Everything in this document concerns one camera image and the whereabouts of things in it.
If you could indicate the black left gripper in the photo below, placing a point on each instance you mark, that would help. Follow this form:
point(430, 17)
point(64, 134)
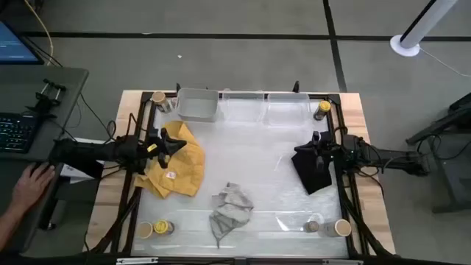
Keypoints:
point(157, 140)

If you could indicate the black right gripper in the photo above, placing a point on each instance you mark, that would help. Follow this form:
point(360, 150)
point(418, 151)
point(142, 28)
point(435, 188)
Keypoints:
point(327, 147)

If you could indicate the yellow cloth with white label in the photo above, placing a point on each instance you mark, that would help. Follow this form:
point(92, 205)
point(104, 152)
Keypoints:
point(184, 165)

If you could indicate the spice jar with yellow lid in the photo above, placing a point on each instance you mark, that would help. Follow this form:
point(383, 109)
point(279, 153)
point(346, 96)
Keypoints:
point(324, 106)
point(160, 227)

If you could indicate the paper cup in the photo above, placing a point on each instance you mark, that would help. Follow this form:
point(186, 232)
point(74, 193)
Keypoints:
point(342, 227)

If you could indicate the person's forearm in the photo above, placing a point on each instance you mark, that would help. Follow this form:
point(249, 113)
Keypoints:
point(9, 228)

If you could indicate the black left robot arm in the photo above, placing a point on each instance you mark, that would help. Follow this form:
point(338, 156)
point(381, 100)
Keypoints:
point(92, 152)

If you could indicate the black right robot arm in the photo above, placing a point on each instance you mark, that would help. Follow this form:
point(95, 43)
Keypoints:
point(390, 156)

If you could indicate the yellow tag on left gripper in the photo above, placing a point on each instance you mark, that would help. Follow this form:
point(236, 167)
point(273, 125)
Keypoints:
point(152, 148)

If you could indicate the black cloth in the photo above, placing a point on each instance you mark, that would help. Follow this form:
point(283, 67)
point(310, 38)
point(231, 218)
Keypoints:
point(311, 176)

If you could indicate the clear plastic bin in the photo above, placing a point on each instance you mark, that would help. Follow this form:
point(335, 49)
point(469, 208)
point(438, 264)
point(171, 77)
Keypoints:
point(243, 108)
point(287, 110)

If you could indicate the grey opaque plastic bin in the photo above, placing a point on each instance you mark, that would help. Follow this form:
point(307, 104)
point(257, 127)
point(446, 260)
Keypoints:
point(197, 106)

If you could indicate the grey crumpled cloth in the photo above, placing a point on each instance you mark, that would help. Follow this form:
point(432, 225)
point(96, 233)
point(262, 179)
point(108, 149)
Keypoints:
point(232, 211)

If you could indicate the white paper box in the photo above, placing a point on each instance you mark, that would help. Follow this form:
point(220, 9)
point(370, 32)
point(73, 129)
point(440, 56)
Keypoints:
point(73, 172)

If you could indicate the black clamp stand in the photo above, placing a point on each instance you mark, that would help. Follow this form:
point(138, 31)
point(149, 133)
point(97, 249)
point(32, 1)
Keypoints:
point(44, 101)

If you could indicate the dark grey side desk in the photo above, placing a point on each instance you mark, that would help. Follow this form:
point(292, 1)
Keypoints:
point(456, 165)

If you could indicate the person's hand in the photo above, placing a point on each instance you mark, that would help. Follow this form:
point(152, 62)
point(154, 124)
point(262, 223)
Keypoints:
point(31, 187)

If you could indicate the black backlit keyboard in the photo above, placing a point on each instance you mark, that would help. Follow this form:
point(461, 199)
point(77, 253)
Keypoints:
point(16, 130)

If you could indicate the white pole with round base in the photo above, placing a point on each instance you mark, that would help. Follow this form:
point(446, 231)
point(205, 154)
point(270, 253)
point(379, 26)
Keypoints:
point(416, 33)

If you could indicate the computer monitor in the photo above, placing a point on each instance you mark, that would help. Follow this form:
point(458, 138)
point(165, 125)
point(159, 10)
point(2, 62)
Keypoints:
point(14, 46)

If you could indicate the black aluminium table frame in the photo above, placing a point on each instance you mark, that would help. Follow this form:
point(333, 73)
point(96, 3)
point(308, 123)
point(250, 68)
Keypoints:
point(294, 259)

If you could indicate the silver metal bracket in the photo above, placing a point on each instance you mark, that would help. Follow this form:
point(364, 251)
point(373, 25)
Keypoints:
point(342, 262)
point(136, 260)

